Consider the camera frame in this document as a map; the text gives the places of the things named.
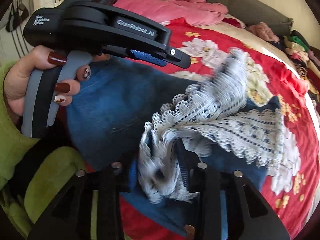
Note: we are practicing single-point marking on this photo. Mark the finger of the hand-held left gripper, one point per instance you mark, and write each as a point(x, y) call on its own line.
point(147, 55)

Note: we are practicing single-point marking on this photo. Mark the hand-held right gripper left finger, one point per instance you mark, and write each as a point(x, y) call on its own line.
point(132, 177)

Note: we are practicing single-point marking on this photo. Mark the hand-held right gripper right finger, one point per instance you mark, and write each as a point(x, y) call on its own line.
point(185, 176)

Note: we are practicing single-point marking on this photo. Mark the blue denim pants lace trim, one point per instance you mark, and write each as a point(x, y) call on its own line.
point(105, 110)

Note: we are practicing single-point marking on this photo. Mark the person's left forearm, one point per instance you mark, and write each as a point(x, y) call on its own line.
point(10, 142)

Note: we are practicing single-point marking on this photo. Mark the person's right hand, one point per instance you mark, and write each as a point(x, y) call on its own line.
point(190, 231)

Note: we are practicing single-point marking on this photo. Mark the person's left hand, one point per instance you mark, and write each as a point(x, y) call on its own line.
point(17, 82)

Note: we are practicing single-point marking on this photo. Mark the pink duvet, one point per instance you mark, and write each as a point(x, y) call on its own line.
point(175, 10)

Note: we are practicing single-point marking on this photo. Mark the dark hanging handbag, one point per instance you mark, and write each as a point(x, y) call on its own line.
point(16, 17)

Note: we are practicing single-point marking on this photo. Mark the green fleece jacket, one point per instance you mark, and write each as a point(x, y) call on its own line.
point(50, 172)

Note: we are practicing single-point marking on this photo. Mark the dark red garment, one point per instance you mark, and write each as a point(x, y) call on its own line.
point(228, 20)

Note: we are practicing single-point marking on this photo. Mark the grey padded headboard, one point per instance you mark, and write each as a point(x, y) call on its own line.
point(237, 2)

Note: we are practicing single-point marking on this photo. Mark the pink fluffy garment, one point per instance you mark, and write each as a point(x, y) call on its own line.
point(262, 31)

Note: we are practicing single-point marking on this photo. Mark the red floral bedspread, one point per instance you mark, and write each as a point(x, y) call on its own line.
point(287, 85)

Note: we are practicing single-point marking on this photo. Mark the pile of folded clothes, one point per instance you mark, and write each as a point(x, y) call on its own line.
point(305, 55)

